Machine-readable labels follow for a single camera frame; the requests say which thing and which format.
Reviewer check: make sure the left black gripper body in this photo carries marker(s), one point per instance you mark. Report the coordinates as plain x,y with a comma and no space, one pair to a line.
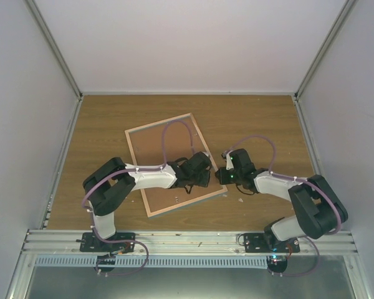
200,180

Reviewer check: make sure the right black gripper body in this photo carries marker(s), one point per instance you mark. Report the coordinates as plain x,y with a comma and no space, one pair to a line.
227,180

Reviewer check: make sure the blue wooden picture frame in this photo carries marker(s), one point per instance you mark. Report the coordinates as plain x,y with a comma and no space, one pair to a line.
144,143

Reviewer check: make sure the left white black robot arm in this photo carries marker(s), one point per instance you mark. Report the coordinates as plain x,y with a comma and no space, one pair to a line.
110,185

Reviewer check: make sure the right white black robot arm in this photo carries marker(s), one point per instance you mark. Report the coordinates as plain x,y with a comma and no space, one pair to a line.
318,210

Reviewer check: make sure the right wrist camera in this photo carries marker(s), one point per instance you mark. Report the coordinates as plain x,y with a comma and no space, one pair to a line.
229,160

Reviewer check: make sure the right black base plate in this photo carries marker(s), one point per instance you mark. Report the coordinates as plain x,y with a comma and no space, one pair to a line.
260,242

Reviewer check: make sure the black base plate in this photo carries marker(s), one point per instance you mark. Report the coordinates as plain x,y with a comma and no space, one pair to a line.
260,242
119,242

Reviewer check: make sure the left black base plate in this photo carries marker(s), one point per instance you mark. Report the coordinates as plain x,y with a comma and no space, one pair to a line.
119,242

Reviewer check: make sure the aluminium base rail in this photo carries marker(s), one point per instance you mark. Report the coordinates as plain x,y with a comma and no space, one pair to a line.
200,243

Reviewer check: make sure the grey slotted cable duct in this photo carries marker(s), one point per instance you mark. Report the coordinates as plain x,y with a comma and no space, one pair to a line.
156,261

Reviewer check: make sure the right aluminium corner post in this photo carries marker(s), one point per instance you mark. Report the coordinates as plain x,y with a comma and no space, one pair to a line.
337,25

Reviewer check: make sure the aluminium corner post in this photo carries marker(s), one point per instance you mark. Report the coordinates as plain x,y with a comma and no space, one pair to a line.
54,48
337,25

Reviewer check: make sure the left aluminium corner post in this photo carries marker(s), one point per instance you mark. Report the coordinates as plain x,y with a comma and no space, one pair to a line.
54,48

